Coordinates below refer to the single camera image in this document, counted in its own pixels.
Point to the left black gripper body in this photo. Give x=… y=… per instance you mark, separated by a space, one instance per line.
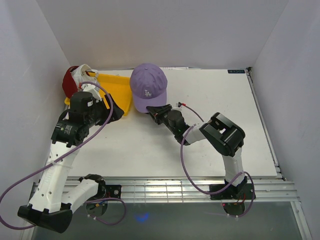
x=100 y=115

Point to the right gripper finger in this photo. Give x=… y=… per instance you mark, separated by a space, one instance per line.
x=154 y=117
x=159 y=110

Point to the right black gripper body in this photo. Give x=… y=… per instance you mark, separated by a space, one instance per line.
x=163 y=118

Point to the red baseball cap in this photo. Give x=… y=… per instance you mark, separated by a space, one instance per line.
x=69 y=85

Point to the purple visor cap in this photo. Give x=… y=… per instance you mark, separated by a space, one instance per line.
x=148 y=84

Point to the white baseball cap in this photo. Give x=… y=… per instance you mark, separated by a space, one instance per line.
x=84 y=73

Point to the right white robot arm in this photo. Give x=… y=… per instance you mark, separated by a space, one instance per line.
x=225 y=136

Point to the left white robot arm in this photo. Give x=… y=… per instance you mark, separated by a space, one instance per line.
x=49 y=207

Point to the yellow plastic tray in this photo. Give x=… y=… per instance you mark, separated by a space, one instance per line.
x=118 y=87

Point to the blue table label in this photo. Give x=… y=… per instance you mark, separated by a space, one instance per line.
x=236 y=71

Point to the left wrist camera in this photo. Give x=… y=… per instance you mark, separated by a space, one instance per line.
x=94 y=90

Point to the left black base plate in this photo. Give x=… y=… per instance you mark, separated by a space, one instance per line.
x=113 y=191

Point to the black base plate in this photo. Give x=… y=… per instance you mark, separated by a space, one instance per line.
x=243 y=191
x=113 y=191

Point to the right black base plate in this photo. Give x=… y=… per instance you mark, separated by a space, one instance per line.
x=243 y=191

